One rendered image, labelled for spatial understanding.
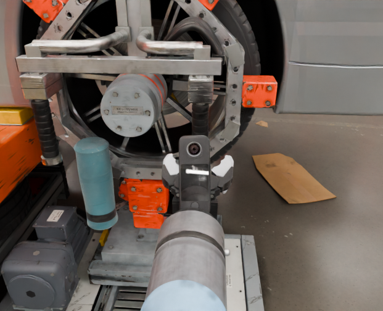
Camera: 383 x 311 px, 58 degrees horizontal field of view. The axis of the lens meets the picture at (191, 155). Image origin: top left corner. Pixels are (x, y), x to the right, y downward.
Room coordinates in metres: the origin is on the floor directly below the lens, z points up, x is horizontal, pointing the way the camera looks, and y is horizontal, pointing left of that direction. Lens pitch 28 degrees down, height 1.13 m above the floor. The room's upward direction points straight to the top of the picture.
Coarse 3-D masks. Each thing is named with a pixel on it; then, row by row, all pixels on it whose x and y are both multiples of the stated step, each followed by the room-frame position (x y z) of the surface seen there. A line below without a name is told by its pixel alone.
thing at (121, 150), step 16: (112, 0) 1.05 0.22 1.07; (96, 16) 1.12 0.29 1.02; (176, 16) 0.99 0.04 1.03; (80, 32) 1.00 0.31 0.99; (96, 32) 1.00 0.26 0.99; (160, 32) 0.99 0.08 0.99; (112, 48) 1.00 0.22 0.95; (64, 80) 0.99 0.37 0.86; (80, 80) 1.10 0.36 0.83; (112, 80) 1.00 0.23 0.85; (176, 80) 0.99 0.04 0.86; (224, 80) 1.15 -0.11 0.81; (80, 96) 1.06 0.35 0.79; (96, 96) 1.16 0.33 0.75; (224, 96) 1.01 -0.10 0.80; (80, 112) 1.00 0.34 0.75; (96, 112) 1.09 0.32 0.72; (96, 128) 1.02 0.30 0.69; (160, 128) 1.01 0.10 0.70; (176, 128) 1.18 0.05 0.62; (208, 128) 0.99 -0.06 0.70; (112, 144) 0.99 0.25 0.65; (128, 144) 1.03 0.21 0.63; (144, 144) 1.05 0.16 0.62; (160, 144) 0.99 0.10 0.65; (176, 144) 1.03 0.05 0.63
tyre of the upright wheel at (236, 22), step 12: (228, 0) 0.96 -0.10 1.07; (216, 12) 0.96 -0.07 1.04; (228, 12) 0.96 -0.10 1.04; (240, 12) 0.96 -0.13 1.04; (228, 24) 0.95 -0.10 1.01; (240, 24) 0.95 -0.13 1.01; (36, 36) 1.00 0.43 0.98; (240, 36) 0.95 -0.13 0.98; (252, 36) 0.96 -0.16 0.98; (252, 48) 0.95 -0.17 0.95; (252, 60) 0.95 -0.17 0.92; (252, 72) 0.95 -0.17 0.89; (252, 108) 0.95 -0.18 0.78; (240, 120) 0.95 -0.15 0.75; (240, 132) 0.95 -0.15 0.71; (228, 144) 0.95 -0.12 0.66; (120, 156) 0.98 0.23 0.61; (216, 156) 0.96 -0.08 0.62
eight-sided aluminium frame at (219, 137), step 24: (72, 0) 0.90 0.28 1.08; (96, 0) 0.94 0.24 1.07; (192, 0) 0.88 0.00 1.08; (72, 24) 0.90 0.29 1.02; (216, 24) 0.87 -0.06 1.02; (240, 48) 0.87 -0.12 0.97; (240, 72) 0.87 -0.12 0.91; (240, 96) 0.87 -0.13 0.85; (72, 120) 0.95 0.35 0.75; (72, 144) 0.90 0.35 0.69; (216, 144) 0.87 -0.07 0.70; (120, 168) 0.89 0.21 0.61; (144, 168) 0.89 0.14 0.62
